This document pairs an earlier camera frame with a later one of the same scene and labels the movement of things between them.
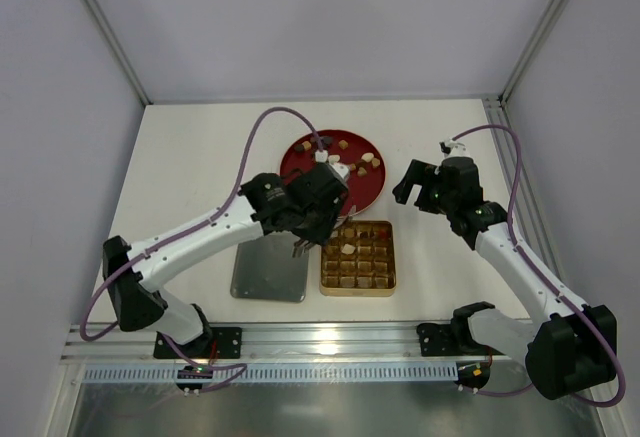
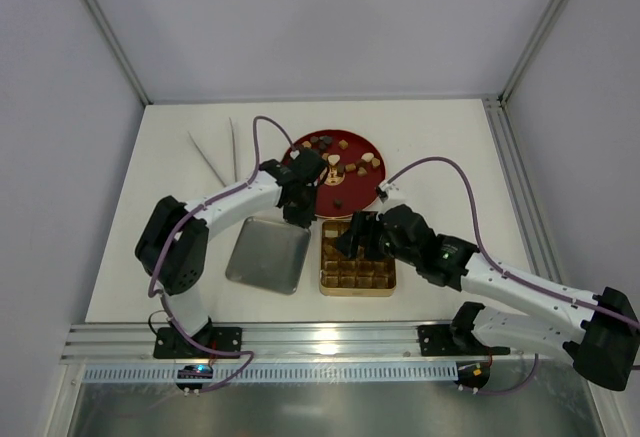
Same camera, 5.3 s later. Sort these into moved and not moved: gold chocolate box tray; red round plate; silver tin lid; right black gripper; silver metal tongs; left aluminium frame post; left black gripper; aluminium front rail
Moved: left black gripper; silver tin lid; right black gripper; silver metal tongs
Not moved: aluminium front rail; left aluminium frame post; gold chocolate box tray; red round plate
